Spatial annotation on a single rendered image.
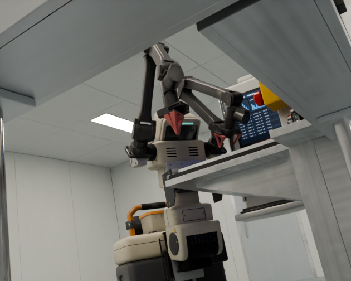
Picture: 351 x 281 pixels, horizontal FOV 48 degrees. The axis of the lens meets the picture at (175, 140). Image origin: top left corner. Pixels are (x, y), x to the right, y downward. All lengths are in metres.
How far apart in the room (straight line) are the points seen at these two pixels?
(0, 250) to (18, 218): 6.50
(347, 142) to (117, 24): 0.55
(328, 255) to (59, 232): 6.63
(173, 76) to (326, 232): 0.68
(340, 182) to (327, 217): 0.09
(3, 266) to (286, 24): 0.39
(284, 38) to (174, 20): 0.14
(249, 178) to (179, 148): 0.81
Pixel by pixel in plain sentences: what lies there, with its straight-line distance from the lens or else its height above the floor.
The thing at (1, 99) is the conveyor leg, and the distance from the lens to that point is 0.49.
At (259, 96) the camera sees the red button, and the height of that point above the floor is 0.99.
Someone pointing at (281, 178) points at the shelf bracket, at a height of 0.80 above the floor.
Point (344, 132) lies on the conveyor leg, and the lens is 0.82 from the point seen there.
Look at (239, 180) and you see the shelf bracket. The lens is 1.22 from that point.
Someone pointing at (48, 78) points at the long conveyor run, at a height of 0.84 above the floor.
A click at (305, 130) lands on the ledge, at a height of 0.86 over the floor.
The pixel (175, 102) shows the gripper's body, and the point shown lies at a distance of 1.37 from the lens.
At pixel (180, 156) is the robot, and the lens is 1.96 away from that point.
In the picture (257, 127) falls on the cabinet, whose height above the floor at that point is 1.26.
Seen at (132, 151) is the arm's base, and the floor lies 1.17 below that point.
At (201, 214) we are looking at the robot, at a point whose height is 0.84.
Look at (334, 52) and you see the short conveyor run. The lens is 0.56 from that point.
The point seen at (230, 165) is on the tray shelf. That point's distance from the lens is 1.14.
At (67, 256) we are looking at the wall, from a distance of 7.49.
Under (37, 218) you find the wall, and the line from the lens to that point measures 7.18.
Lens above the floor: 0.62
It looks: 18 degrees up
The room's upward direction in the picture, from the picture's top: 11 degrees counter-clockwise
